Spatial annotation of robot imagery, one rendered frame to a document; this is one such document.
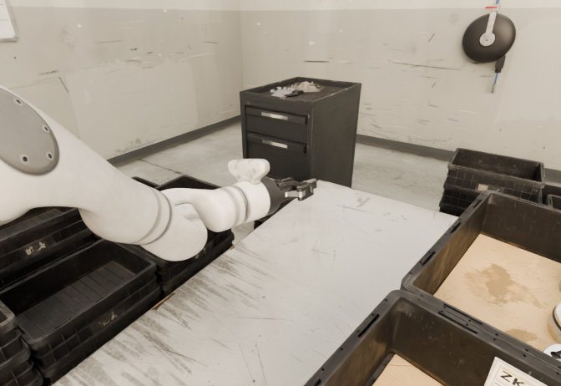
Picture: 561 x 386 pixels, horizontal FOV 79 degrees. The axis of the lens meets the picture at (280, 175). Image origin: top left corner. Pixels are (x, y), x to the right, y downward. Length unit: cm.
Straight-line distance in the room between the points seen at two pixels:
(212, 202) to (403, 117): 323
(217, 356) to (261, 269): 25
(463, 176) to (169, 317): 153
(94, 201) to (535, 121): 344
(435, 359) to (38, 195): 47
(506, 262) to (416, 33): 293
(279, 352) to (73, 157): 53
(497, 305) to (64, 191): 63
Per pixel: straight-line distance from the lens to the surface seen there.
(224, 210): 55
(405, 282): 52
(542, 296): 76
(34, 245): 152
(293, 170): 183
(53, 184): 26
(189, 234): 48
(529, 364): 48
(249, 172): 61
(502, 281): 75
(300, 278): 84
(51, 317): 140
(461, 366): 52
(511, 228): 85
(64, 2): 323
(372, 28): 367
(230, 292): 82
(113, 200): 33
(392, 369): 55
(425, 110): 361
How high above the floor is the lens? 126
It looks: 25 degrees down
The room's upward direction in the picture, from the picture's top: straight up
